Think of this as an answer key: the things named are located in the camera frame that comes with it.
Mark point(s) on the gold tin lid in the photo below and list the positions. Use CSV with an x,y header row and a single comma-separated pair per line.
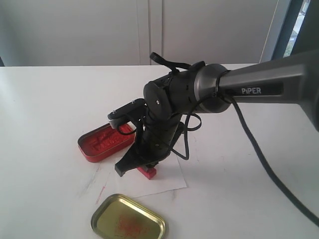
x,y
120,217

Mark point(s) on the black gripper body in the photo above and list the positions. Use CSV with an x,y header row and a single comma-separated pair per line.
x,y
157,139

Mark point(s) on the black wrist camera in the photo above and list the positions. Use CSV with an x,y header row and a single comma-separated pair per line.
x,y
131,112

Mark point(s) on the red ink pad tin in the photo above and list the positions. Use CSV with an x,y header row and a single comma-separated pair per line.
x,y
105,141

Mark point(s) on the white paper sheet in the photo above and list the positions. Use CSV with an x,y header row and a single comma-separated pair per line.
x,y
135,184

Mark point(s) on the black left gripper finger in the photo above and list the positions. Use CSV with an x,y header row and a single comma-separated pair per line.
x,y
131,160

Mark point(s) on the red stamp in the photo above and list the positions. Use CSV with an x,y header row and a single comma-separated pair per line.
x,y
149,173

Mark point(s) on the white cabinet doors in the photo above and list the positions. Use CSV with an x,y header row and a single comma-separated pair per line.
x,y
125,32

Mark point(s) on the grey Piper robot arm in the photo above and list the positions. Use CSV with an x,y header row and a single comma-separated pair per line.
x,y
201,88

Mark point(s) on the dark window frame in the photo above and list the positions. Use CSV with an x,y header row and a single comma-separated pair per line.
x,y
300,30

